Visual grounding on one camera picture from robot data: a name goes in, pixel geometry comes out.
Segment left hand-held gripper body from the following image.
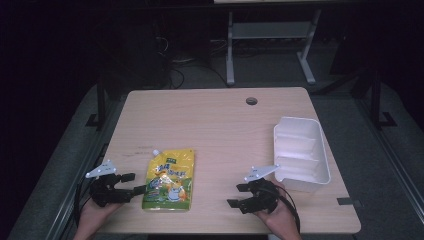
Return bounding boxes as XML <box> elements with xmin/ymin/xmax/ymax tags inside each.
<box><xmin>85</xmin><ymin>159</ymin><xmax>135</xmax><ymax>208</ymax></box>

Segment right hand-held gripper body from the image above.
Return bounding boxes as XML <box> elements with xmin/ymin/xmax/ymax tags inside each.
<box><xmin>238</xmin><ymin>163</ymin><xmax>281</xmax><ymax>215</ymax></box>

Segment yellow spouted refill pouch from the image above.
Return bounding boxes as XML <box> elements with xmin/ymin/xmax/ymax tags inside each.
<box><xmin>142</xmin><ymin>148</ymin><xmax>196</xmax><ymax>212</ymax></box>

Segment white plastic bin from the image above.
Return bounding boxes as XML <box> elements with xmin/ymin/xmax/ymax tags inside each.
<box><xmin>272</xmin><ymin>116</ymin><xmax>332</xmax><ymax>194</ymax></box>

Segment person's left hand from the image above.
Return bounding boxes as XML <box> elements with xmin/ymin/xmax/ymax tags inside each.
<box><xmin>77</xmin><ymin>199</ymin><xmax>124</xmax><ymax>232</ymax></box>

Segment person's right hand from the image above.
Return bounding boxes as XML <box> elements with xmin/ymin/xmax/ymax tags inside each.
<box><xmin>253</xmin><ymin>180</ymin><xmax>301</xmax><ymax>234</ymax></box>

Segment black metal stand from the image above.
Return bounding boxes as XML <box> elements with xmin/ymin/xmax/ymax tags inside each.
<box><xmin>369</xmin><ymin>68</ymin><xmax>398</xmax><ymax>132</ymax></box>
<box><xmin>85</xmin><ymin>78</ymin><xmax>108</xmax><ymax>132</ymax></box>

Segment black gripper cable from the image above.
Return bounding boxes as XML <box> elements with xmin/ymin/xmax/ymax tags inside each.
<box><xmin>275</xmin><ymin>184</ymin><xmax>302</xmax><ymax>234</ymax></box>
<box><xmin>73</xmin><ymin>177</ymin><xmax>98</xmax><ymax>228</ymax></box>

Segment grey table edge bracket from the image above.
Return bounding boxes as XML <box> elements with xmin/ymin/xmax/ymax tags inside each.
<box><xmin>336</xmin><ymin>196</ymin><xmax>363</xmax><ymax>206</ymax></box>

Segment black floor cables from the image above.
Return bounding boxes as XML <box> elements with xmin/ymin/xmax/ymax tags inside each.
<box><xmin>152</xmin><ymin>34</ymin><xmax>232</xmax><ymax>90</ymax></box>

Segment white metal table frame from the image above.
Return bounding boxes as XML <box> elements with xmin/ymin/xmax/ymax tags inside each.
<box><xmin>225</xmin><ymin>9</ymin><xmax>323</xmax><ymax>87</ymax></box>

